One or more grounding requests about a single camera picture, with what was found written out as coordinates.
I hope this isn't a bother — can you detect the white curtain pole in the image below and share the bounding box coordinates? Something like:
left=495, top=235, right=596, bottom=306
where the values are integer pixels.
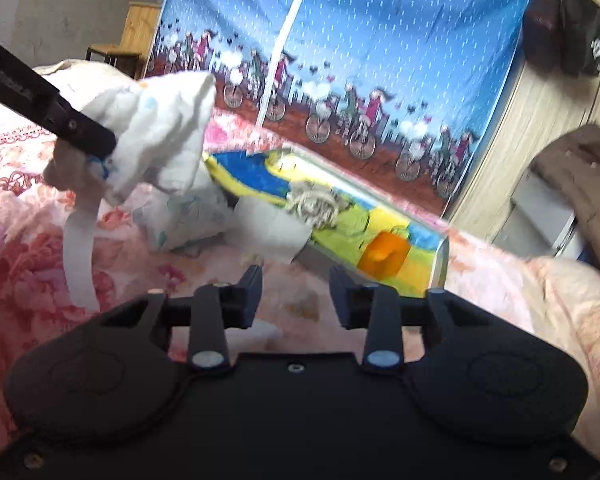
left=256, top=0, right=322, bottom=127

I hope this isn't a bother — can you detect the brown padded jacket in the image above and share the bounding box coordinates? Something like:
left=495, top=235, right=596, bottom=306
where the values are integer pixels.
left=530, top=124, right=600, bottom=282

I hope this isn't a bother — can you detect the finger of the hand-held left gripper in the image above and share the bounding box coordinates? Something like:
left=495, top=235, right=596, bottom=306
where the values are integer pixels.
left=0, top=29, right=119, bottom=171

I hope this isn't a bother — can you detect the beige knitted rope bundle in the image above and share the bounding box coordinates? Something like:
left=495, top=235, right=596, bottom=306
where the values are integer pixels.
left=284, top=181, right=340, bottom=229

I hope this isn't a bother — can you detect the dark brown hanging bag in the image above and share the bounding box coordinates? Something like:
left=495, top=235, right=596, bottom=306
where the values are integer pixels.
left=522, top=0, right=577, bottom=70

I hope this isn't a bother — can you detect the pink floral bedsheet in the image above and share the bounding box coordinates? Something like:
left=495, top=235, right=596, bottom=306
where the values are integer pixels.
left=0, top=59, right=600, bottom=446

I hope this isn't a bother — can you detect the wooden chair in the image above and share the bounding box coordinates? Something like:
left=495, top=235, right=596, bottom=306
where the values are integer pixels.
left=85, top=2, right=162, bottom=80

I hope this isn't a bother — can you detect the wooden wardrobe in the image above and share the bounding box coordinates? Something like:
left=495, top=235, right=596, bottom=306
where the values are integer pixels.
left=449, top=0, right=600, bottom=247

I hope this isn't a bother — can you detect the white patterned diaper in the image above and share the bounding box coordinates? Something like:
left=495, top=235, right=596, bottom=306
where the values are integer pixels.
left=139, top=182, right=237, bottom=255

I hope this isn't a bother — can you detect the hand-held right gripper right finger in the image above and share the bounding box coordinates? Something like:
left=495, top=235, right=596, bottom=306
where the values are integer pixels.
left=329, top=266, right=487, bottom=377

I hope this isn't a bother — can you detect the white cloth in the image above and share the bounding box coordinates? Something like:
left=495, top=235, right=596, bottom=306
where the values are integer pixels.
left=44, top=71, right=217, bottom=311

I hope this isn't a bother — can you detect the colourful lined storage box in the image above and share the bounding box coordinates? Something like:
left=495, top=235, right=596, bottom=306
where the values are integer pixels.
left=202, top=144, right=451, bottom=300

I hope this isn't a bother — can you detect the blue printed curtain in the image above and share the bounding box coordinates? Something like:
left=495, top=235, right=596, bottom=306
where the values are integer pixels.
left=144, top=0, right=539, bottom=217

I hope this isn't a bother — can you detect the orange soft toy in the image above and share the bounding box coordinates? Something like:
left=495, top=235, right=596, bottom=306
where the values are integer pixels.
left=357, top=231, right=412, bottom=279

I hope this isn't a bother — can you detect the black hanging bag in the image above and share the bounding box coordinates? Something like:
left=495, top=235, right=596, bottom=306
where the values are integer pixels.
left=559, top=0, right=600, bottom=79

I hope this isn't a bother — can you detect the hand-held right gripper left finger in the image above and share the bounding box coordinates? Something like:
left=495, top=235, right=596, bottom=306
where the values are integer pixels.
left=100, top=265, right=262, bottom=374

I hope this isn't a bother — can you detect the white tissue sheet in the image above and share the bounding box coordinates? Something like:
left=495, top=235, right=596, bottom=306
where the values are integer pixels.
left=234, top=196, right=314, bottom=264

